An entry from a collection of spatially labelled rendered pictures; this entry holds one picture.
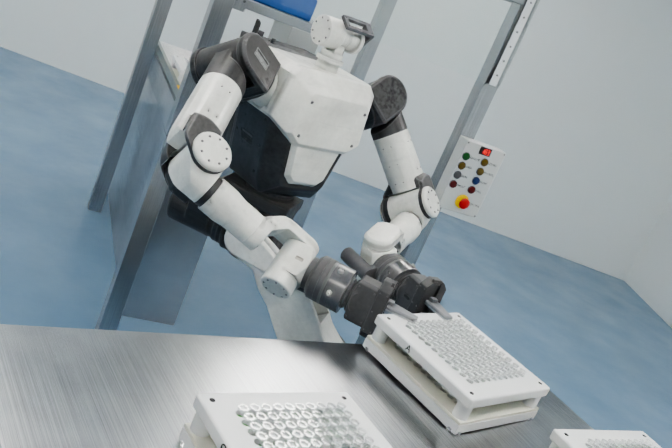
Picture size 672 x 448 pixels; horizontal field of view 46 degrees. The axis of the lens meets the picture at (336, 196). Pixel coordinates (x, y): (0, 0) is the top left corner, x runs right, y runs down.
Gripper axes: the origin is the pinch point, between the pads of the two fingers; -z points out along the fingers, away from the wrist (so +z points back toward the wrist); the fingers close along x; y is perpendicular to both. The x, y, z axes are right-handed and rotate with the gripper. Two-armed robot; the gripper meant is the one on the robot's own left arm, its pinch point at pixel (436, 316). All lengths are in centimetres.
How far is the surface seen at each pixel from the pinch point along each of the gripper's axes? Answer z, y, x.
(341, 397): -25.7, 41.1, -0.6
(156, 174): 122, 8, 27
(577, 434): -35.7, -2.5, -0.8
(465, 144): 94, -84, -15
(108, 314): 121, 7, 80
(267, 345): -2.5, 38.4, 6.8
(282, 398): -26, 51, -1
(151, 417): -20, 66, 7
